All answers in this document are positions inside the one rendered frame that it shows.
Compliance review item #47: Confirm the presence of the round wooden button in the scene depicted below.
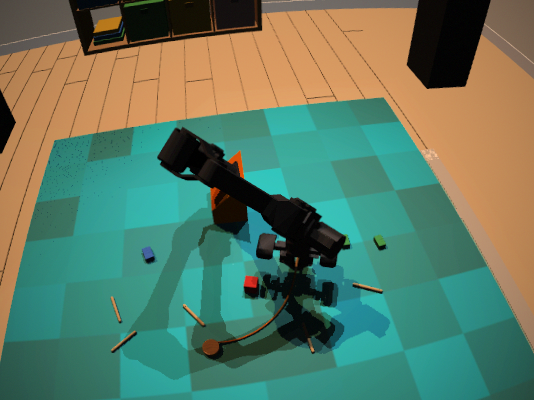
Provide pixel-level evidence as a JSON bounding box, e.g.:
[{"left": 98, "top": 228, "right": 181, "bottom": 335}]
[{"left": 202, "top": 339, "right": 220, "bottom": 357}]

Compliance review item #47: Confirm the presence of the small green block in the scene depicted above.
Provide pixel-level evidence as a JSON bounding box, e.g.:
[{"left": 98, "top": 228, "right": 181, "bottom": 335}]
[
  {"left": 374, "top": 234, "right": 386, "bottom": 249},
  {"left": 342, "top": 234, "right": 350, "bottom": 248}
]

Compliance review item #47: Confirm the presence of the small blue block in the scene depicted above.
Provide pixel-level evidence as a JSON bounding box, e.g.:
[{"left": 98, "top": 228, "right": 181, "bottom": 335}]
[{"left": 142, "top": 246, "right": 155, "bottom": 262}]

